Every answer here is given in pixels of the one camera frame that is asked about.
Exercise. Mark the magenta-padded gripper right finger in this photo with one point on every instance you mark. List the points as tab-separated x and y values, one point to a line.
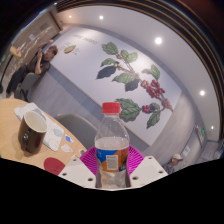
146	170

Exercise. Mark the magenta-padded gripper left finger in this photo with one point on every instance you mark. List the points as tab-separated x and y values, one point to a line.
78	171

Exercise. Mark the clear red-capped water bottle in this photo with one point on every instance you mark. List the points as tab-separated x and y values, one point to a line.
111	133

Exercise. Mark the flat round red coaster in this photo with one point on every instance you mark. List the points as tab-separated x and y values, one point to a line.
53	165

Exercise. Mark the small white paper card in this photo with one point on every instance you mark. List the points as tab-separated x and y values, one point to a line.
66	148

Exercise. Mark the person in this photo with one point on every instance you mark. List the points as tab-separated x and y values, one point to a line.
36	66
173	163

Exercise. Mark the small blue paper card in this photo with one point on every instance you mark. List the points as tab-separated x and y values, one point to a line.
69	138

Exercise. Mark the grey shell chair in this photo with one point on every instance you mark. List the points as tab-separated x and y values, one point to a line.
76	126
30	81

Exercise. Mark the dark brown mug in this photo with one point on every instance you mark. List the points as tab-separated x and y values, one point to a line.
33	140

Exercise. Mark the round ceiling lights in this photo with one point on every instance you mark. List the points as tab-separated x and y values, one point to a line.
158	40

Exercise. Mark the brown wooden door panel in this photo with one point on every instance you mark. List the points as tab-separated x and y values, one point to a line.
30	36

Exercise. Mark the coffee plant wall mural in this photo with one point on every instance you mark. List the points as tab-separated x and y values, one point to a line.
86	76

